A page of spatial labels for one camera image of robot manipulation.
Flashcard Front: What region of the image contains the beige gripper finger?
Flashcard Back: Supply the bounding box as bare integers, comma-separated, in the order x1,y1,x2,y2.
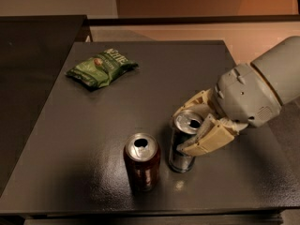
176,113,248,157
172,89,220,118

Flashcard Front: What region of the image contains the redbull can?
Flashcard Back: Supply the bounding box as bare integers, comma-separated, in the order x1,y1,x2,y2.
169,110,203,173

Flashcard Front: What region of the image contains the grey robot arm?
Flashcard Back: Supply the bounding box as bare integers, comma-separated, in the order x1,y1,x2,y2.
177,36,300,157

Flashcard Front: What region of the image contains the red coke can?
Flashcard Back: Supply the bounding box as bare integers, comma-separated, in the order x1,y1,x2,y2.
123,133,161,192

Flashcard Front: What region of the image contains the green chip bag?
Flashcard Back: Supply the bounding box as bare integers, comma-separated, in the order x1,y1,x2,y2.
66,48,139,90

